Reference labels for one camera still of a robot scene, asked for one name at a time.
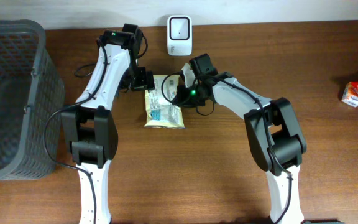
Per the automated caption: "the yellow wet wipes pack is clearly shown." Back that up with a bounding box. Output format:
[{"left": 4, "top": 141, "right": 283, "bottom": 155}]
[{"left": 144, "top": 75, "right": 185, "bottom": 129}]

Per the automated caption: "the orange tissue pack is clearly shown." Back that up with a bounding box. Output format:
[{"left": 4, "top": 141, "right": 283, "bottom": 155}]
[{"left": 341, "top": 83, "right": 358, "bottom": 108}]

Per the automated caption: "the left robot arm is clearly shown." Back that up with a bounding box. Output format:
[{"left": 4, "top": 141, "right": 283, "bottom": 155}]
[{"left": 60, "top": 24, "right": 155, "bottom": 223}]

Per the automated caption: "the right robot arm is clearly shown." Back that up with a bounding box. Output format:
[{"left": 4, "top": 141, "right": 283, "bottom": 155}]
[{"left": 170, "top": 54, "right": 306, "bottom": 223}]

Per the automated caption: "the white barcode scanner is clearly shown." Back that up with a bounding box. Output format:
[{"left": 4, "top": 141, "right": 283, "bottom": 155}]
[{"left": 167, "top": 15, "right": 193, "bottom": 56}]

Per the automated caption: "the grey plastic mesh basket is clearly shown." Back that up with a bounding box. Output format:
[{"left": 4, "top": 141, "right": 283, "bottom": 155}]
[{"left": 0, "top": 20, "right": 65, "bottom": 180}]

